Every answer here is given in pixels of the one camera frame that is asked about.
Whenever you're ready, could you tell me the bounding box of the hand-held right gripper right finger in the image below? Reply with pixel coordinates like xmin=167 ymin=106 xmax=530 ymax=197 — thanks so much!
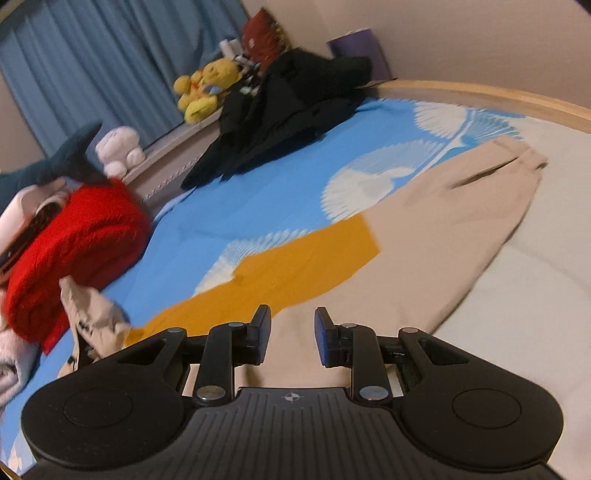
xmin=314 ymin=307 xmax=469 ymax=408

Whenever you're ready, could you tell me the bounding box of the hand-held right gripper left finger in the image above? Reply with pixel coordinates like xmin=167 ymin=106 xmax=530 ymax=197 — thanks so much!
xmin=110 ymin=305 xmax=273 ymax=408

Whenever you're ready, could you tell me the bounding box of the beige and orange sweatshirt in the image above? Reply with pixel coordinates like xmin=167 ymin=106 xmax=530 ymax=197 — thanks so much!
xmin=60 ymin=134 xmax=550 ymax=398

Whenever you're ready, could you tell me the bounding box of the pile of black clothes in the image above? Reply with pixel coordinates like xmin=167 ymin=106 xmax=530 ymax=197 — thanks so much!
xmin=180 ymin=46 xmax=375 ymax=190

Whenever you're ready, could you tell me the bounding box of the blue printed blanket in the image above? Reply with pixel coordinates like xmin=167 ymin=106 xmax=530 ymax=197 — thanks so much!
xmin=0 ymin=95 xmax=527 ymax=476

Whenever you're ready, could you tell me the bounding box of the folded red sweater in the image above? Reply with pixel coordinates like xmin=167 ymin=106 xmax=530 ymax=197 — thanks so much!
xmin=2 ymin=180 xmax=153 ymax=356

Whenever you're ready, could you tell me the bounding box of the white plush toy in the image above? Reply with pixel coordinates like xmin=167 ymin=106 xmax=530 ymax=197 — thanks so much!
xmin=95 ymin=126 xmax=147 ymax=178

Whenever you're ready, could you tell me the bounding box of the folded white fleece garment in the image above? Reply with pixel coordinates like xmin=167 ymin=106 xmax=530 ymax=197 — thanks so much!
xmin=0 ymin=178 xmax=79 ymax=407

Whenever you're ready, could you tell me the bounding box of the yellow plush toy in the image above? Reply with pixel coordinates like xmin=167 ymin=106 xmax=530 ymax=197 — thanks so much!
xmin=173 ymin=58 xmax=241 ymax=124

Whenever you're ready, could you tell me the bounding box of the dark blue shark plush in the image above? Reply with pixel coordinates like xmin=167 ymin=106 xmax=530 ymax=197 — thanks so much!
xmin=0 ymin=121 xmax=116 ymax=190

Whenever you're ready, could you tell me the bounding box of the small white figurine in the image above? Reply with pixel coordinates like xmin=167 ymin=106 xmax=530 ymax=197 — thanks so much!
xmin=219 ymin=39 xmax=254 ymax=65

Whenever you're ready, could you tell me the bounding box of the red cushion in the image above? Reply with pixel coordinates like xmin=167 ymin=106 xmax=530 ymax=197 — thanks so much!
xmin=242 ymin=8 xmax=289 ymax=70

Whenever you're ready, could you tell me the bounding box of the purple container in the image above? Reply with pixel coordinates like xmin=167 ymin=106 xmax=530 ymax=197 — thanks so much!
xmin=327 ymin=28 xmax=392 ymax=81

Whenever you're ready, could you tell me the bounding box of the blue curtain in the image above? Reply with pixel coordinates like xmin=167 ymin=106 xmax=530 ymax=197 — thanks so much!
xmin=0 ymin=0 xmax=250 ymax=144

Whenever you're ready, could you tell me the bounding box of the wooden bed frame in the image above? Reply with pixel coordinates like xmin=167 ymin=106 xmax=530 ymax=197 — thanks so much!
xmin=365 ymin=79 xmax=591 ymax=134

